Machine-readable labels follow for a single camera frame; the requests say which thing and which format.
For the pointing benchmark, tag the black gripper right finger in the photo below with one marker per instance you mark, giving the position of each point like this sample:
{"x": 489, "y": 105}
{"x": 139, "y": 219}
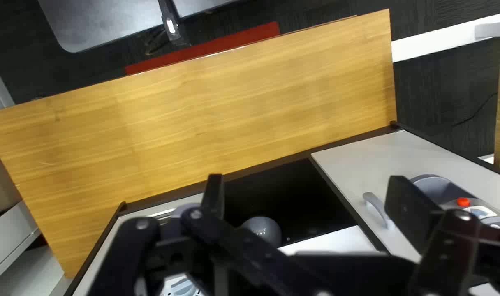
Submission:
{"x": 453, "y": 257}

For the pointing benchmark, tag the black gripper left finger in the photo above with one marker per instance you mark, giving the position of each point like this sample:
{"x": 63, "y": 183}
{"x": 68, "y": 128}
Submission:
{"x": 129, "y": 257}

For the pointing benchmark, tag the white metal cabinet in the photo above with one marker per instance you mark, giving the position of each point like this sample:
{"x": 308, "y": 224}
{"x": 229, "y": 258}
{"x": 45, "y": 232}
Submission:
{"x": 9, "y": 230}

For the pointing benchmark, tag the white dispenser fridge door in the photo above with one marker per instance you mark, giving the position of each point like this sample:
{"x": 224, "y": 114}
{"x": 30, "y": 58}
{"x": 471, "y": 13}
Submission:
{"x": 371, "y": 165}

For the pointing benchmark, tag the toy kitchen body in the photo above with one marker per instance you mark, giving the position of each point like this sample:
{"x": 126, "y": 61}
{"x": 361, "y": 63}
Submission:
{"x": 326, "y": 240}

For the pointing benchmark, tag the grey round object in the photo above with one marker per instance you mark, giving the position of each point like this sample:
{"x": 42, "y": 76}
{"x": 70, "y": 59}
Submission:
{"x": 261, "y": 230}

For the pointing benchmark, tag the red strip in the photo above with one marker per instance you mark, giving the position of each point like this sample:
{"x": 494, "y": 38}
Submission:
{"x": 234, "y": 41}

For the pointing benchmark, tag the glossy robot mount table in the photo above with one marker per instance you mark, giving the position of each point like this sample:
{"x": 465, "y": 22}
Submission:
{"x": 96, "y": 22}

